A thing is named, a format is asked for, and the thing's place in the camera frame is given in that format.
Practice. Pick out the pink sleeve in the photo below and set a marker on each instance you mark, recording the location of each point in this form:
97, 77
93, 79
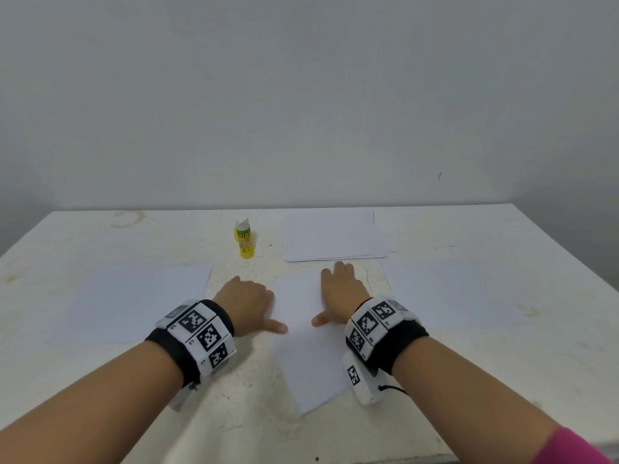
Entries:
571, 447

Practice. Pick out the yellow glue stick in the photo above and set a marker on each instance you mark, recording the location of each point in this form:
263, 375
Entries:
246, 239

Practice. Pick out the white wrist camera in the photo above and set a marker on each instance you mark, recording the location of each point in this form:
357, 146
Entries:
184, 396
360, 380

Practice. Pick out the person's right hand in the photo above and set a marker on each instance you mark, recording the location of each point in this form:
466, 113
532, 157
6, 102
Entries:
343, 293

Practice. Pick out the black marker wristband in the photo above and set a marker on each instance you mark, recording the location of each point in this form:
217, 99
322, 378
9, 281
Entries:
385, 335
193, 341

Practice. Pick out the person's left hand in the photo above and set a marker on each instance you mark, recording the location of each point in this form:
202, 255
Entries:
247, 304

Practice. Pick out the person's left forearm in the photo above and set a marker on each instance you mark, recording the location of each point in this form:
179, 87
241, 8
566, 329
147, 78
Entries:
87, 410

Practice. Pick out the stack of white paper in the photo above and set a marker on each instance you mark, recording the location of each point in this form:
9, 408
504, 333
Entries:
135, 302
455, 293

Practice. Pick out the person's right forearm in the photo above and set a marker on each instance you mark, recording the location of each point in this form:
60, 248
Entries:
479, 406

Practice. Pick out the glued white paper sheet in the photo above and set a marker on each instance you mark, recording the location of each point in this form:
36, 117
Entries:
334, 235
314, 367

